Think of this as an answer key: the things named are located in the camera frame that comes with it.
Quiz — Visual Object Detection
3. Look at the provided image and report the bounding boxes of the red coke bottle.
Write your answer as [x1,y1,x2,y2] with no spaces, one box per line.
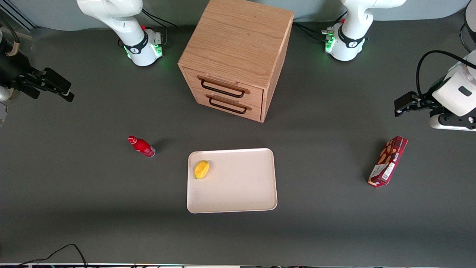
[127,135,157,158]

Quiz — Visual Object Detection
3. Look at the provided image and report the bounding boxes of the red snack box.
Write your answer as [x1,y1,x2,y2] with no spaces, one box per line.
[367,135,409,188]

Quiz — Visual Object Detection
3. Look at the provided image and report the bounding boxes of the wooden drawer cabinet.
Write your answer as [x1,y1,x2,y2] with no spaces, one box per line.
[178,0,295,123]

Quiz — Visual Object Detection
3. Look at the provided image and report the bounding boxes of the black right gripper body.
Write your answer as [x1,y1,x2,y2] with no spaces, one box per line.
[10,69,47,99]

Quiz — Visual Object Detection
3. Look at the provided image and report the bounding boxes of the beige plastic tray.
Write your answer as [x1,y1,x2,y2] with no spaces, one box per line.
[186,148,279,214]

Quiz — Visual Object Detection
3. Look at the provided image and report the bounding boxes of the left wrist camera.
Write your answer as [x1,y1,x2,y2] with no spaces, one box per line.
[430,111,476,132]

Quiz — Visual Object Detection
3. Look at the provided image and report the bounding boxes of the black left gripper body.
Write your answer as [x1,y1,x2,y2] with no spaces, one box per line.
[416,91,445,113]

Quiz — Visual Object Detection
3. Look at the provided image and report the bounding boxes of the yellow lemon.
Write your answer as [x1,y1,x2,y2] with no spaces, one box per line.
[194,160,210,180]

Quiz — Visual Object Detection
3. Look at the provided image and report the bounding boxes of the aluminium frame rail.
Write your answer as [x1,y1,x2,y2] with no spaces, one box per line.
[0,0,39,31]

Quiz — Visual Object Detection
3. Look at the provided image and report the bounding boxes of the black cable at table edge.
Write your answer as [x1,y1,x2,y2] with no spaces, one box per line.
[16,243,88,268]

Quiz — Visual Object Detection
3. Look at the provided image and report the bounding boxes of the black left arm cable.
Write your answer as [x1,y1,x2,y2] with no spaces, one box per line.
[415,50,476,98]

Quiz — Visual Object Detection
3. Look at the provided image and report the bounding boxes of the wooden drawer with black handle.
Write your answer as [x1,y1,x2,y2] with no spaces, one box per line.
[184,68,264,108]
[193,89,263,122]

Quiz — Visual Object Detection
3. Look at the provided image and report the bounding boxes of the black cables at base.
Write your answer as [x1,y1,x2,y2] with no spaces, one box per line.
[141,8,178,46]
[293,15,348,42]

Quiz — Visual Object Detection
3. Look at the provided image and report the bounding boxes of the black cables at right base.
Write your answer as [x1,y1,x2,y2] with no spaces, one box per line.
[141,8,178,46]

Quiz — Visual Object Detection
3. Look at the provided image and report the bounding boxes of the black metal drawer handle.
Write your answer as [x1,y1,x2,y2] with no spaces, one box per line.
[206,94,253,115]
[197,76,251,99]

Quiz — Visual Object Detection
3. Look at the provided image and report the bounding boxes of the black cables at left base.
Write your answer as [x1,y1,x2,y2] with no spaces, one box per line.
[293,15,348,42]

